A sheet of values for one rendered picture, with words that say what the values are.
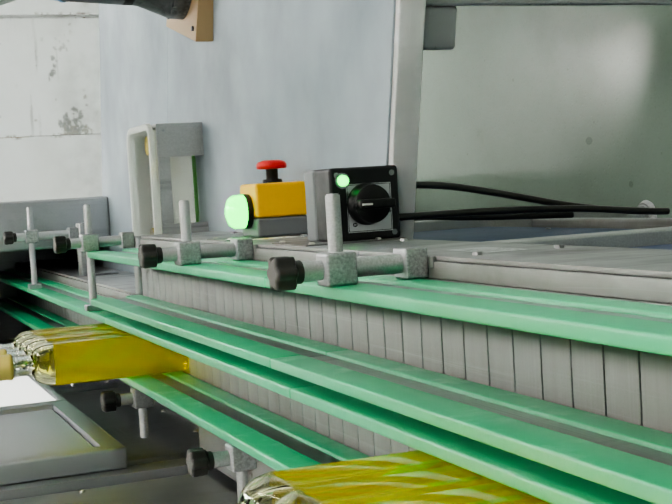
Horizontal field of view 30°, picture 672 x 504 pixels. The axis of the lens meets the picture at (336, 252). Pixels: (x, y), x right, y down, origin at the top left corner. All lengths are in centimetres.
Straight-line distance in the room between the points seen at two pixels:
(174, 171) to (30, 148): 358
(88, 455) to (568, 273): 102
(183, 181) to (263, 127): 33
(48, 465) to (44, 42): 409
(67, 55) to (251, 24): 390
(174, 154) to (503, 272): 123
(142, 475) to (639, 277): 107
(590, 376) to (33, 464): 104
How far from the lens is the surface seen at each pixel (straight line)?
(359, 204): 131
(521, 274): 89
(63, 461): 173
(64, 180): 566
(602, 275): 80
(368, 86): 144
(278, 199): 161
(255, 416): 140
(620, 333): 64
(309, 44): 161
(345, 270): 99
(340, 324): 121
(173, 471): 174
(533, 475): 75
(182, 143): 209
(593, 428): 77
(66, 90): 568
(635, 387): 79
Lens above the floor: 132
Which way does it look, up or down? 21 degrees down
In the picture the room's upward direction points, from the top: 95 degrees counter-clockwise
